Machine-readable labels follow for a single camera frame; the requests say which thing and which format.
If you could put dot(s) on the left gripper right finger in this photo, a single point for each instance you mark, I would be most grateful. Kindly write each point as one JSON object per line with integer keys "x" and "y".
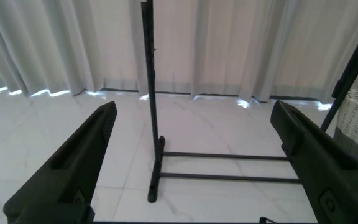
{"x": 315, "y": 174}

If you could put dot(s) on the black clothes rack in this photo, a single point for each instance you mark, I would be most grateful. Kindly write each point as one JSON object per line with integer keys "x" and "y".
{"x": 150, "y": 93}

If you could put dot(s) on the white curtain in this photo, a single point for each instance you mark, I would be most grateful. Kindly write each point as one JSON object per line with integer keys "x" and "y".
{"x": 57, "y": 46}

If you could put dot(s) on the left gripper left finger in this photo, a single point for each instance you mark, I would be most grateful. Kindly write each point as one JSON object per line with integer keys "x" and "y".
{"x": 42, "y": 193}

